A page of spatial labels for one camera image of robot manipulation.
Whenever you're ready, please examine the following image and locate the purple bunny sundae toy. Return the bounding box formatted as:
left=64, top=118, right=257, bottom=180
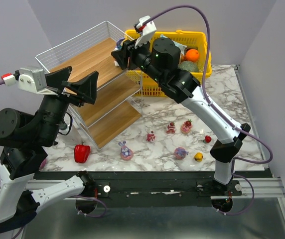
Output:
left=114, top=38, right=125, bottom=67

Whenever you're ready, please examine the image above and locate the purple bunny donut toy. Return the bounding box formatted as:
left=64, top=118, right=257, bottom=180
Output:
left=118, top=141, right=133, bottom=161

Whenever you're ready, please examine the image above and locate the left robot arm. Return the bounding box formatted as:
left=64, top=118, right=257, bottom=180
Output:
left=0, top=66, right=99, bottom=234

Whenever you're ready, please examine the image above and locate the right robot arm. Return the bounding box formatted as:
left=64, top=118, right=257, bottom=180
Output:
left=111, top=37, right=251, bottom=185

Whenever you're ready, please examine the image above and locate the yellow plastic basket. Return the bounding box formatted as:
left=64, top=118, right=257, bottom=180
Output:
left=126, top=30, right=207, bottom=97

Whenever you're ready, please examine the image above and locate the white bottle black cap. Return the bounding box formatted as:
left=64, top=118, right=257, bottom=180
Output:
left=60, top=123, right=82, bottom=145

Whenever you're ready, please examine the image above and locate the light blue snack bag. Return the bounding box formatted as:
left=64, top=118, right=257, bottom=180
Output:
left=172, top=40, right=187, bottom=54

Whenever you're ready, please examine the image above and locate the orange fruit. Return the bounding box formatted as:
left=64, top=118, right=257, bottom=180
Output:
left=185, top=49, right=200, bottom=62

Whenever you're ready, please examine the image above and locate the red bell pepper toy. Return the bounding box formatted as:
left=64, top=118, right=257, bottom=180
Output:
left=74, top=143, right=91, bottom=164

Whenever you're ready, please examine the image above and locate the green melon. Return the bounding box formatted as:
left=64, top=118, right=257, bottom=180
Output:
left=178, top=60, right=199, bottom=72

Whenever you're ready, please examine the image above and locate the pink round toy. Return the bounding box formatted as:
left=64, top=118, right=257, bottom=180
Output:
left=39, top=159, right=47, bottom=170

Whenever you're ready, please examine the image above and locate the red strawberry cake toy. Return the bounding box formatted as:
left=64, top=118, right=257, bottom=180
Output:
left=166, top=122, right=176, bottom=134

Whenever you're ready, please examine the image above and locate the red bear toy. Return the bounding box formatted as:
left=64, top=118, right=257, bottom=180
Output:
left=146, top=130, right=155, bottom=142

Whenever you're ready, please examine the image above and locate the pink strawberry donut toy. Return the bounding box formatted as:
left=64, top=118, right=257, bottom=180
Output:
left=180, top=119, right=193, bottom=134

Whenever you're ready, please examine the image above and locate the purple pink donut toy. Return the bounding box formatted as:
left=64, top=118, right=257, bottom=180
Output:
left=174, top=147, right=189, bottom=160

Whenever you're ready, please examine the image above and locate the small red apple toy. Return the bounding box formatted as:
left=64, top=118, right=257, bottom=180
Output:
left=203, top=135, right=212, bottom=143

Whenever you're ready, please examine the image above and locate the yellow duck toy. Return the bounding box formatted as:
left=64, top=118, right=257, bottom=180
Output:
left=194, top=152, right=204, bottom=162

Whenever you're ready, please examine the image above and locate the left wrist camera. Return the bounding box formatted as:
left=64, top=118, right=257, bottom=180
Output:
left=18, top=66, right=57, bottom=95

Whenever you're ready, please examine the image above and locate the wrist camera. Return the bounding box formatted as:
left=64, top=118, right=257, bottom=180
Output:
left=134, top=15, right=156, bottom=48
left=18, top=66, right=57, bottom=95

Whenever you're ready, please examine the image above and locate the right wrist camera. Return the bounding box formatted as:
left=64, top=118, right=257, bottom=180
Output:
left=134, top=15, right=156, bottom=48

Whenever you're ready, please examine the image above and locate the white wire wooden shelf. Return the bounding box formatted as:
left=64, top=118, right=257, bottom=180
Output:
left=35, top=21, right=143, bottom=150

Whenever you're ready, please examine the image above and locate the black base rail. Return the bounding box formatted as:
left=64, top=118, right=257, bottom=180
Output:
left=32, top=169, right=243, bottom=208

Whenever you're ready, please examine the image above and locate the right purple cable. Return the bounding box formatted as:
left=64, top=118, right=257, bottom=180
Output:
left=142, top=5, right=274, bottom=216

